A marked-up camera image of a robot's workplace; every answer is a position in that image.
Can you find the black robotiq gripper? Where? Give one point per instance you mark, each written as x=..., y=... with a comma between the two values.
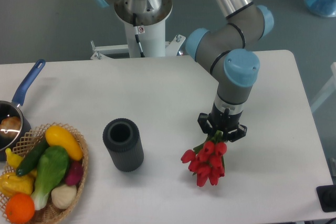
x=225, y=122

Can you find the red tulip bouquet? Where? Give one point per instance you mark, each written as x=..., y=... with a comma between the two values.
x=206, y=161

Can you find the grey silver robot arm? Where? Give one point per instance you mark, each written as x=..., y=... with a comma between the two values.
x=222, y=53

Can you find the dark grey ribbed vase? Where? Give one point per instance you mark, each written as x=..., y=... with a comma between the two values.
x=122, y=140

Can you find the black device at edge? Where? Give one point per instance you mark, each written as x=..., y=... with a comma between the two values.
x=326, y=195

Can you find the purple red radish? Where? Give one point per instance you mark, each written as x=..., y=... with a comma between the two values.
x=74, y=174

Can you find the yellow squash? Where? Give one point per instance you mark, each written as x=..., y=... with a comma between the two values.
x=58, y=136

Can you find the green bok choy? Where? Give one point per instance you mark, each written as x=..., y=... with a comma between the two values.
x=51, y=169

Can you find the white garlic bulb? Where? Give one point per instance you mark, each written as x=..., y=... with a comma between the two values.
x=62, y=196

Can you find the woven wicker basket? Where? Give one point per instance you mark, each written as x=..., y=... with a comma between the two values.
x=50, y=213

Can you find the dark green cucumber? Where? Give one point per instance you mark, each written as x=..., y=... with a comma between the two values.
x=31, y=160

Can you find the small yellow banana pepper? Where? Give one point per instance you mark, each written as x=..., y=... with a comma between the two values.
x=13, y=160

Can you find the brown bread roll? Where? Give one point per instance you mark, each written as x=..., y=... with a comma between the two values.
x=10, y=127

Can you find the orange fruit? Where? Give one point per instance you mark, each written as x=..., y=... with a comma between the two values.
x=20, y=208

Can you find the yellow bell pepper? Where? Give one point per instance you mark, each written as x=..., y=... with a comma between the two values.
x=12, y=184

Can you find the white pedestal base frame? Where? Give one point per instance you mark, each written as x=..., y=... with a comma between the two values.
x=141, y=46

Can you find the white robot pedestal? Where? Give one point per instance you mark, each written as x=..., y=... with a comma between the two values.
x=145, y=24

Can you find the blue handled saucepan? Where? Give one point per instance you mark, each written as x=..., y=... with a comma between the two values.
x=12, y=108

